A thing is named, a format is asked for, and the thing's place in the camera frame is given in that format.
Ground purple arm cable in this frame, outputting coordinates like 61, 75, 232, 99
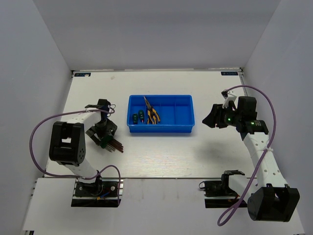
217, 85, 277, 226
29, 104, 122, 205

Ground yellow black short pliers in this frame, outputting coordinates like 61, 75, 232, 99
147, 117, 157, 124

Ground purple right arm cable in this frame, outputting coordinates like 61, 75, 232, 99
217, 85, 277, 226

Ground green hex key set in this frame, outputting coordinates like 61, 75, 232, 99
99, 136, 124, 153

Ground blue plastic divided bin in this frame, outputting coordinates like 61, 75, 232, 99
127, 94, 195, 133

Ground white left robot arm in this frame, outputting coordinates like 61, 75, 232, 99
49, 99, 123, 195

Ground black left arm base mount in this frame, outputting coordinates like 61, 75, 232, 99
71, 179, 123, 208

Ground blue label sticker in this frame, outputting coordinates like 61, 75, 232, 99
74, 72, 91, 77
221, 71, 238, 76

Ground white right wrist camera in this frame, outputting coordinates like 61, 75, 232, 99
221, 90, 237, 109

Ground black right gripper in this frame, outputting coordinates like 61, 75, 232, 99
202, 103, 242, 128

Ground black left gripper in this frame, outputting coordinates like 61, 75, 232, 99
86, 119, 117, 146

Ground blue label sticker left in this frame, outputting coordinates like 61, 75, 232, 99
74, 72, 91, 77

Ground yellow black long-nose pliers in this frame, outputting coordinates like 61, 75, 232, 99
144, 96, 161, 124

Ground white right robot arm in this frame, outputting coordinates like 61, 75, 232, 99
202, 96, 300, 222

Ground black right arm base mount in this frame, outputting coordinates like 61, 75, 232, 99
199, 177, 240, 209

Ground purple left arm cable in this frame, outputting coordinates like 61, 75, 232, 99
29, 104, 122, 205

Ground blue label sticker right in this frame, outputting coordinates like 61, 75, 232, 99
221, 71, 238, 76

